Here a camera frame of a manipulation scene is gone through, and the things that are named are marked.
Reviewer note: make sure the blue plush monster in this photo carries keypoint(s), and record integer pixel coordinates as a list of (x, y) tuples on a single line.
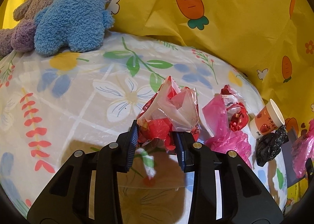
[(79, 25)]

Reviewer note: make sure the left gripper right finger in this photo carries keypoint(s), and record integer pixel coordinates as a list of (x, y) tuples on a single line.
[(225, 188)]

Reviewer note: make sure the purple teddy bear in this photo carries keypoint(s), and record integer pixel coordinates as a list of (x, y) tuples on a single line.
[(21, 37)]

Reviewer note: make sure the yellow carrot print curtain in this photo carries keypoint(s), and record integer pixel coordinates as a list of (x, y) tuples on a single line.
[(269, 41)]

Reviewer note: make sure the red white plastic bag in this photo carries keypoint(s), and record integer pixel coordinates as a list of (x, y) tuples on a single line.
[(171, 109)]

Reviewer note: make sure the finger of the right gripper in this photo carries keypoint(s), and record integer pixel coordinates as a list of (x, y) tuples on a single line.
[(309, 169)]

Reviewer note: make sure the small pink plastic bag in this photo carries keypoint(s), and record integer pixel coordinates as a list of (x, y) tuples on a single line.
[(302, 149)]

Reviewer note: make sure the black plastic bag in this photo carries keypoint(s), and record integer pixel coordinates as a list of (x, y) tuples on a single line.
[(269, 146)]

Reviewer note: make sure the apple print paper cup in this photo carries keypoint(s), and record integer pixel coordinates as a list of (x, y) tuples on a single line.
[(267, 120)]

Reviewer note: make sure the small red wrapper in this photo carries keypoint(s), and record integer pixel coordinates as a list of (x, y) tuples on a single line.
[(235, 105)]

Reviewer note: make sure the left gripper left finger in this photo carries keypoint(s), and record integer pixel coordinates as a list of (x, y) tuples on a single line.
[(85, 188)]

